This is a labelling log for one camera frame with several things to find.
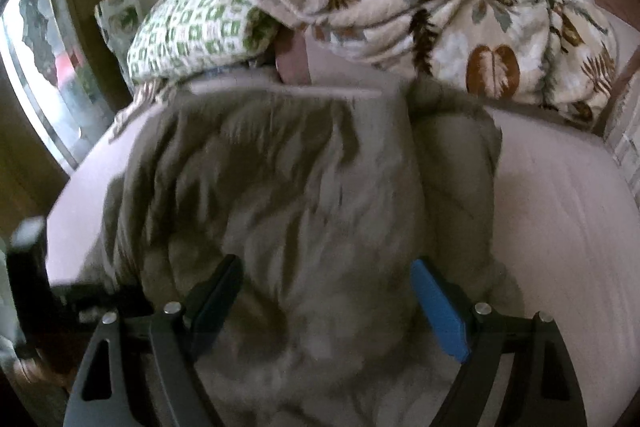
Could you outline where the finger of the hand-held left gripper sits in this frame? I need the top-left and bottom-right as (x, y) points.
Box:
(50, 282), (151, 323)

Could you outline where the striped floral cushion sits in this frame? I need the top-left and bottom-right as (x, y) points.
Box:
(602, 107), (640, 188)

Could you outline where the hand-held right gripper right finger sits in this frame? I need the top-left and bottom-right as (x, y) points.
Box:
(410, 258), (588, 427)

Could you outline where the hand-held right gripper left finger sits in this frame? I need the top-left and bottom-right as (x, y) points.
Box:
(65, 254), (243, 427)

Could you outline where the grey quilted coat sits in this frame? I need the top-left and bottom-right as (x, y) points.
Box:
(100, 77), (526, 427)

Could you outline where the leaf print blanket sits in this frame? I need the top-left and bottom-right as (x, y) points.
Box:
(187, 0), (618, 128)

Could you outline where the bed with pink sheet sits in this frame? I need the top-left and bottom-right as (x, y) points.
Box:
(45, 32), (640, 427)

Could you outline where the white floral pillow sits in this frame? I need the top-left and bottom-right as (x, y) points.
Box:
(95, 0), (143, 58)

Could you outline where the green checked pillow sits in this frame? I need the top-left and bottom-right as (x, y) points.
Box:
(127, 0), (281, 82)

